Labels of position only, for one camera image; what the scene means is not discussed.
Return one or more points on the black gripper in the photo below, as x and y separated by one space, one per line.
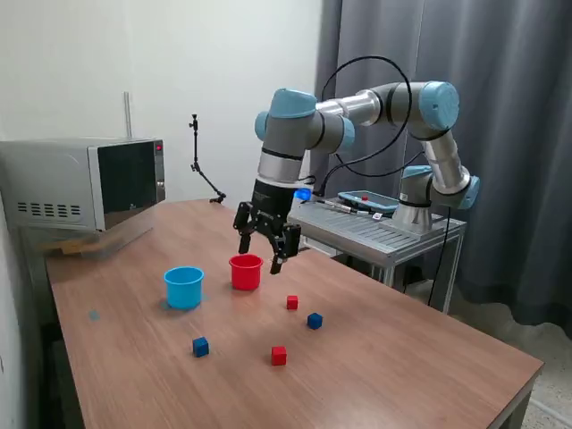
272 201

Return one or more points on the blue cube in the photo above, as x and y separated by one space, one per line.
314 322
200 347

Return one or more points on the red cube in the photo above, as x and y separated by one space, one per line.
292 303
278 356

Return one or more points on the silver blue UR5e robot arm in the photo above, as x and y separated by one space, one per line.
375 105

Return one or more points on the red plastic cup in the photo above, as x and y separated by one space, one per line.
245 277

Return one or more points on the silver connector plug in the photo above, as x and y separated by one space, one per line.
339 205

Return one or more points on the grey metal robot stand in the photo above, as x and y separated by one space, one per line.
371 232

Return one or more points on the blue plastic cup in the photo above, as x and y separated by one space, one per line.
183 290

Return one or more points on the blue teach pendant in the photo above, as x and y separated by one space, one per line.
371 201

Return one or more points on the white vertical pole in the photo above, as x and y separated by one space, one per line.
128 116

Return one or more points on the round blue tape marker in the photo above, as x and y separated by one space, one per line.
93 315

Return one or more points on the wooden board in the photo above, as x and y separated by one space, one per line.
67 248

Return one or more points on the silver microwave oven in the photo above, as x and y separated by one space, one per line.
53 179

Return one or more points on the grey curtain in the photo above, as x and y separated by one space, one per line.
527 179

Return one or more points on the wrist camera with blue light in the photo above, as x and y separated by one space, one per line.
304 195

